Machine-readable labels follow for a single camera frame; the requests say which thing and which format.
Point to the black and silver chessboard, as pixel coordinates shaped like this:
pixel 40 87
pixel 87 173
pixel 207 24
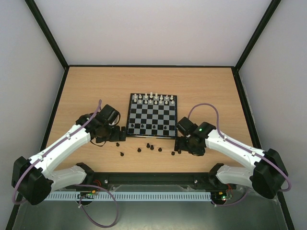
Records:
pixel 154 114

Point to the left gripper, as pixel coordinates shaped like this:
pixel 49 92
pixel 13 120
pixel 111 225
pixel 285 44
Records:
pixel 117 137

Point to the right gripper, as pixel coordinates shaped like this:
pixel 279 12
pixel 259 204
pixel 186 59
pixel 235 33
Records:
pixel 180 146

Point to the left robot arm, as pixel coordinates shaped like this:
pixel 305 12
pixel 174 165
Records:
pixel 47 160

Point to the black aluminium frame rail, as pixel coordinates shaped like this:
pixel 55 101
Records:
pixel 153 178

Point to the grey slotted cable duct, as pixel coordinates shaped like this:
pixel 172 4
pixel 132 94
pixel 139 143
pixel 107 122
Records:
pixel 130 196

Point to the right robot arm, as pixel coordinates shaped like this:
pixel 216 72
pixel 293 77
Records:
pixel 264 171

